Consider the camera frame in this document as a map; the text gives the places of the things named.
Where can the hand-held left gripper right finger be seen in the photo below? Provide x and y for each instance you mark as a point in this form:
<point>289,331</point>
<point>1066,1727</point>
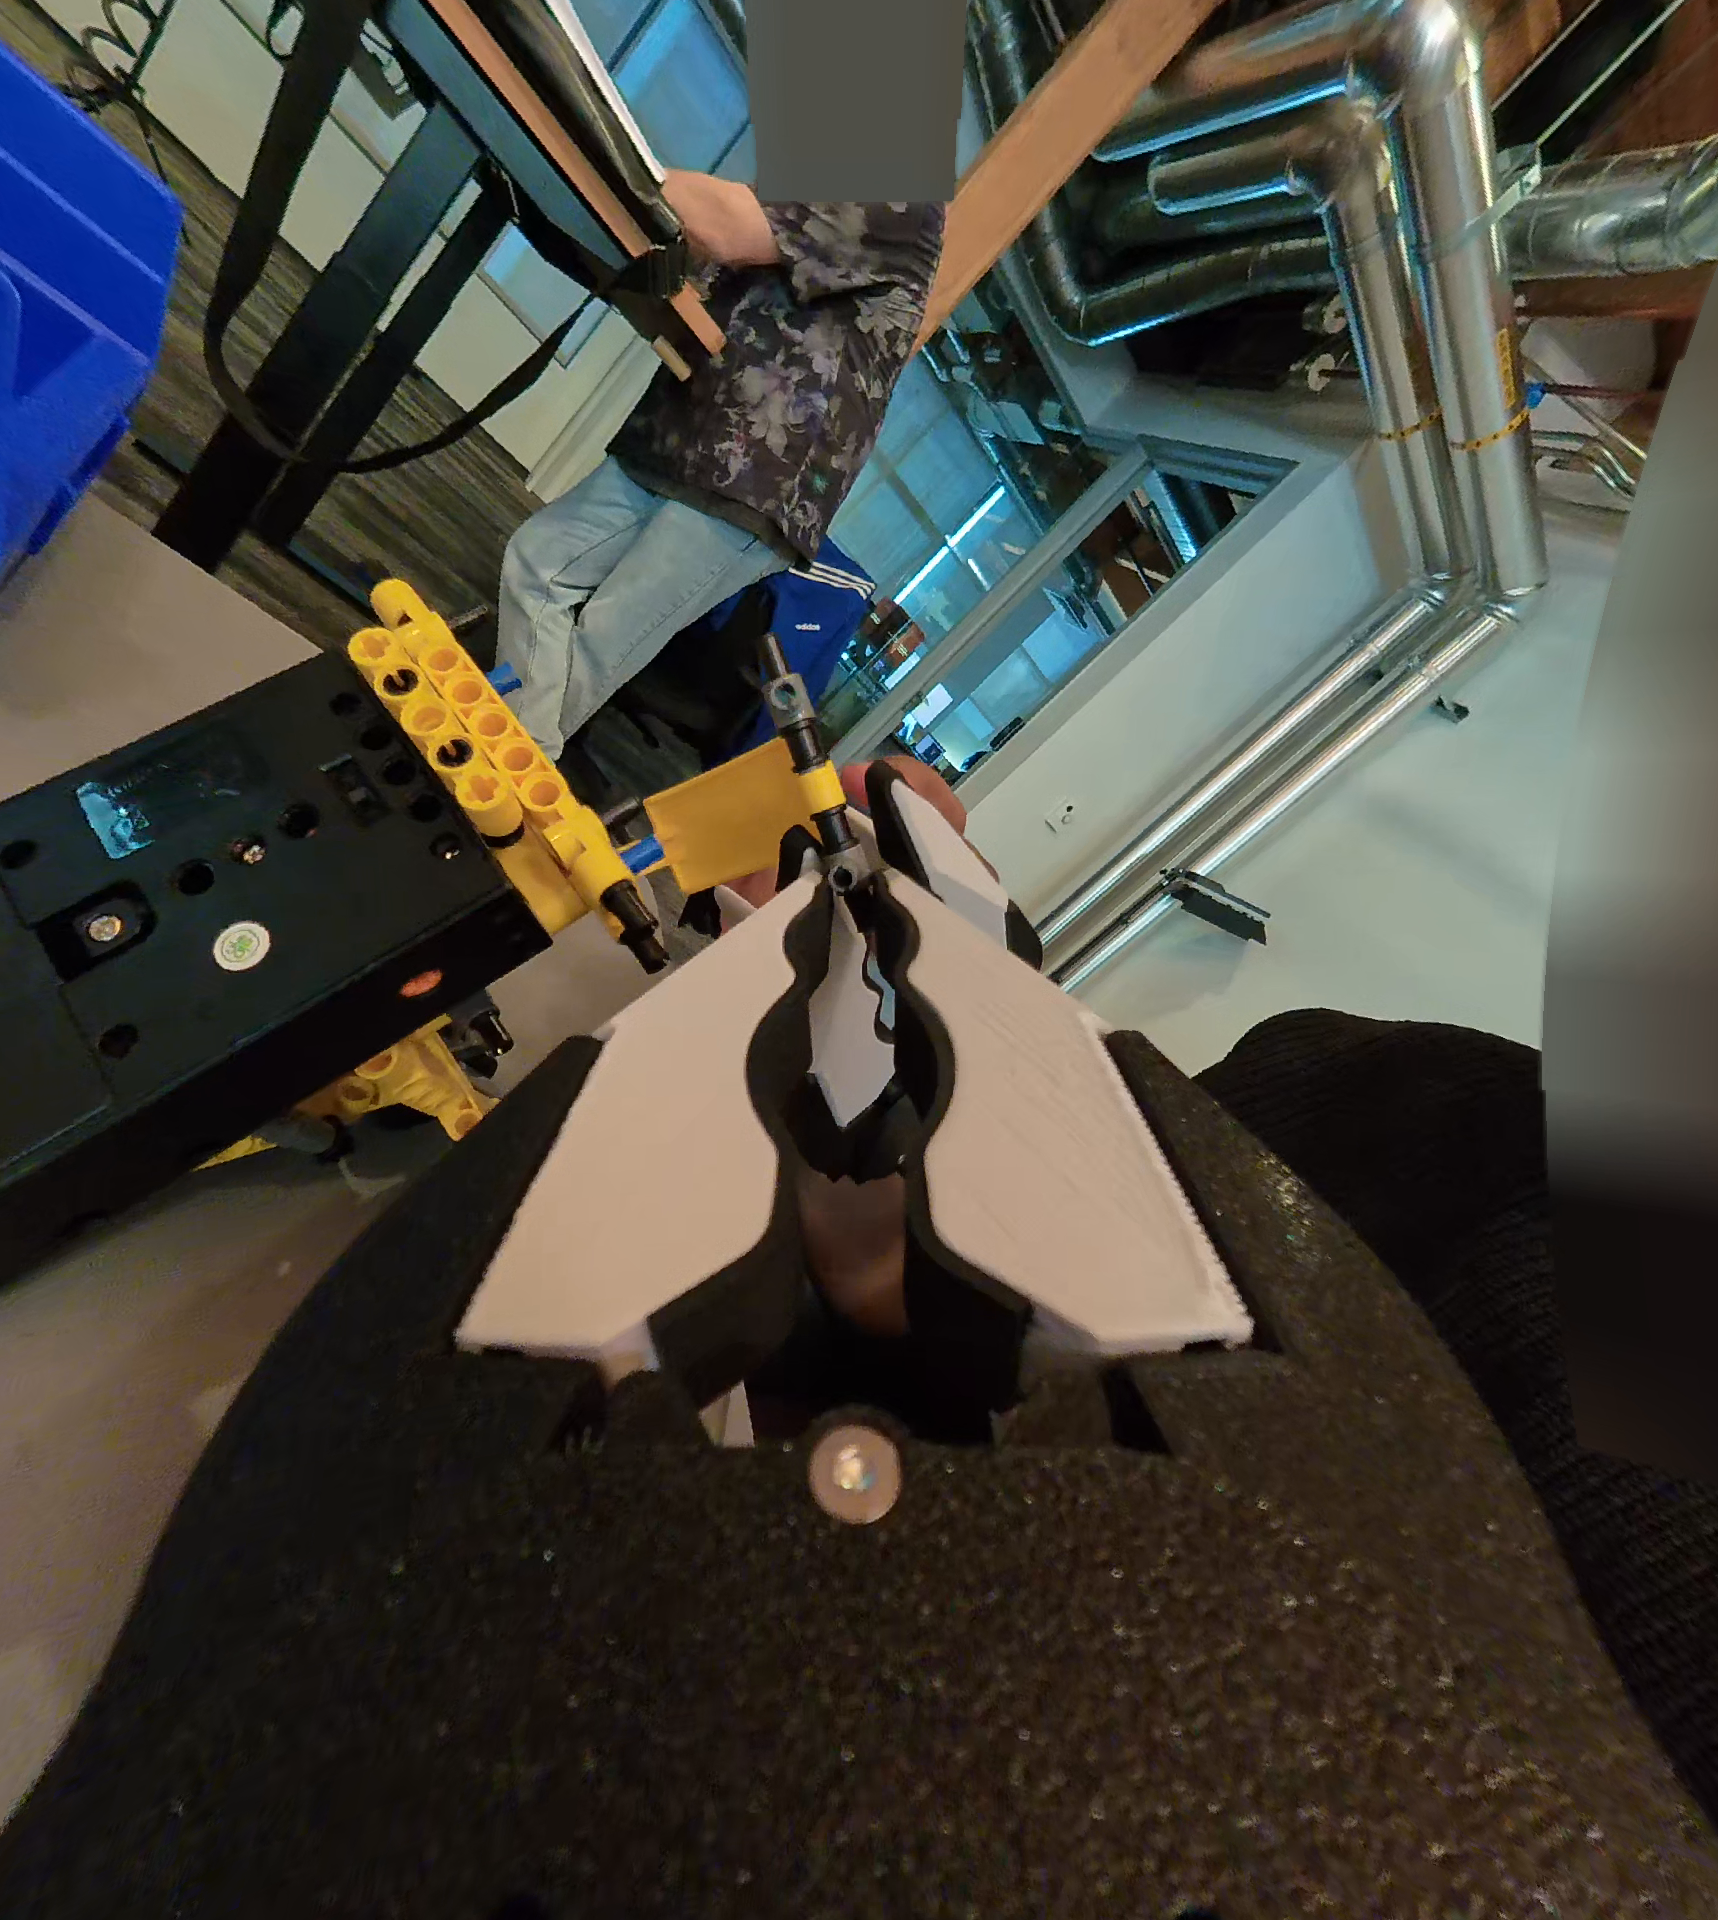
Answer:
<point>1086,1188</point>

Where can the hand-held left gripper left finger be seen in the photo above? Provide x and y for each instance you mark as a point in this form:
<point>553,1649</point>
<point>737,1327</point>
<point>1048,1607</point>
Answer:
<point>619,1188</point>

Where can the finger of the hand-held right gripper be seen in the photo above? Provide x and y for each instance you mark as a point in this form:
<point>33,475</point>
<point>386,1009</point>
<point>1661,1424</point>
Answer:
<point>947,862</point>
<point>849,1034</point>

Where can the yellow brick panel with axle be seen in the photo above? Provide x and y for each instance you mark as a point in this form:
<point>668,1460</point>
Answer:
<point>727,818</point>

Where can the yellow black toy brick model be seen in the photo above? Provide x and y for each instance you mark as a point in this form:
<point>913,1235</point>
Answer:
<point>201,974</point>

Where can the person's right hand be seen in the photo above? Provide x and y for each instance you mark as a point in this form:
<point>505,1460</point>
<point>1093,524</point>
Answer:
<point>859,1261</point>

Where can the blue striped jacket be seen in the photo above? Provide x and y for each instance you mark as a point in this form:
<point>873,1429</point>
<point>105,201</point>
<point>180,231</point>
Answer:
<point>801,631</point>

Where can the wooden standing desk black legs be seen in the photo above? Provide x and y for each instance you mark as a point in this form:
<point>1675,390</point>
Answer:
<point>351,297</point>

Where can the blue plastic bin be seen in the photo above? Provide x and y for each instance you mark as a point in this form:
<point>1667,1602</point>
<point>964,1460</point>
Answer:
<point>4,297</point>

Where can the silver wall pipes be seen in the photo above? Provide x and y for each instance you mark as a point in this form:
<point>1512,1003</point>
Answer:
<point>1430,378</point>

